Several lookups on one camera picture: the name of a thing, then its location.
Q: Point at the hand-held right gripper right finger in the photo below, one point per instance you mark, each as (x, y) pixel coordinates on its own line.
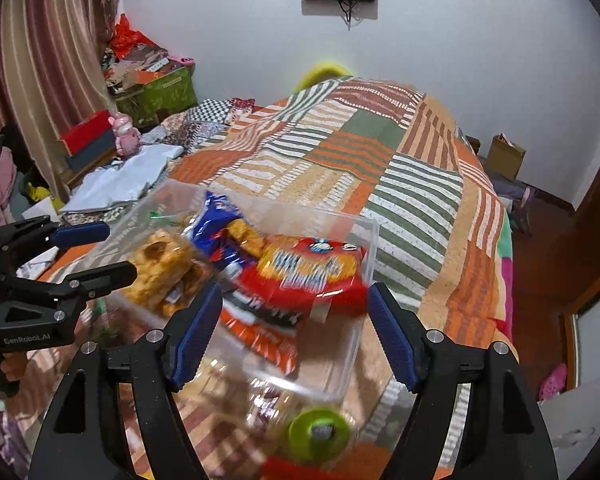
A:
(395, 340)

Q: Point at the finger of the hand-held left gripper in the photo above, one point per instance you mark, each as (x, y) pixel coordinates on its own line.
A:
(80, 235)
(105, 277)

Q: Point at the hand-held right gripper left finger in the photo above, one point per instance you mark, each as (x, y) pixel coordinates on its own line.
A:
(195, 340)

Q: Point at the clear bag of fried twists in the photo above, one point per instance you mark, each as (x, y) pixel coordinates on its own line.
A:
(160, 270)

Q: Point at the green snack packet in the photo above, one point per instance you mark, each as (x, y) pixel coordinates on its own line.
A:
(160, 215)

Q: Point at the red snack bag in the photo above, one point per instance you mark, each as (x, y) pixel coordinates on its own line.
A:
(305, 275)

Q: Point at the long orange cracker packet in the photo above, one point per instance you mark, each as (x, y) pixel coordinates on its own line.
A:
(242, 235)

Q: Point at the blue snack bag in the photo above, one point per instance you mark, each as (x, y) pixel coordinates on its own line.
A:
(215, 225)

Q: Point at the green lidded cup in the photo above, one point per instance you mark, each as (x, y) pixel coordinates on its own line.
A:
(320, 432)

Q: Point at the clear plastic container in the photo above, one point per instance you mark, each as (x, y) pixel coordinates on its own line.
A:
(345, 230)

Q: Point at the red noodle packet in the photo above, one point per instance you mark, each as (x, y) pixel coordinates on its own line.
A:
(305, 470)

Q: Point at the wooden nightstand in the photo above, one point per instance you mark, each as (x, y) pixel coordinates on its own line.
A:
(87, 172)

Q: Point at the white cloth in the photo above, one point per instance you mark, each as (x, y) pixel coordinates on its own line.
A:
(125, 180)

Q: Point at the grey box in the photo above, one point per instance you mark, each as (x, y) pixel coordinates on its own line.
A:
(92, 155)

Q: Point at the pink clothing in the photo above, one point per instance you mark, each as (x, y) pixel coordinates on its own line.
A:
(2, 195)

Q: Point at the red box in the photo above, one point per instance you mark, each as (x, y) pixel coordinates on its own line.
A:
(87, 130)

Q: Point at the pink rabbit toy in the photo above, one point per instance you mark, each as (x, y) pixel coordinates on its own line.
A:
(125, 135)

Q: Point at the pink slipper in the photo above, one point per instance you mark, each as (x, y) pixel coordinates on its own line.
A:
(552, 382)

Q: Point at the checkered patterned cloth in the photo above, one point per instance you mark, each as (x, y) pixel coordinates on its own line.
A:
(205, 115)

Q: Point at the striped brown curtain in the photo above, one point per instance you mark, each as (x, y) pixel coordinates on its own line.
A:
(40, 60)

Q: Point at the green storage box with clutter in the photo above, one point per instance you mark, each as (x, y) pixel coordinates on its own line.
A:
(140, 65)

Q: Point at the striped patchwork blanket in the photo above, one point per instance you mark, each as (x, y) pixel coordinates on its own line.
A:
(380, 160)

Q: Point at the grey pink backpack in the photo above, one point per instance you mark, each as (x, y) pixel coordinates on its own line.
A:
(517, 200)

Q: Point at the white heart-decal wardrobe door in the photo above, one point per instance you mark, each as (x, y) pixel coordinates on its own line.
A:
(580, 410)

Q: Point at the red plastic bag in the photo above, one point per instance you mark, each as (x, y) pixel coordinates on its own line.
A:
(127, 35)

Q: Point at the small cardboard box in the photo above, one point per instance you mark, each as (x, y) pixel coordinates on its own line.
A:
(506, 157)

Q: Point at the wooden door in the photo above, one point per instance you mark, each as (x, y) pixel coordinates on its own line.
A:
(595, 200)

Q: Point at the yellow foam tube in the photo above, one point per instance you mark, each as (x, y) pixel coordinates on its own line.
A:
(325, 67)

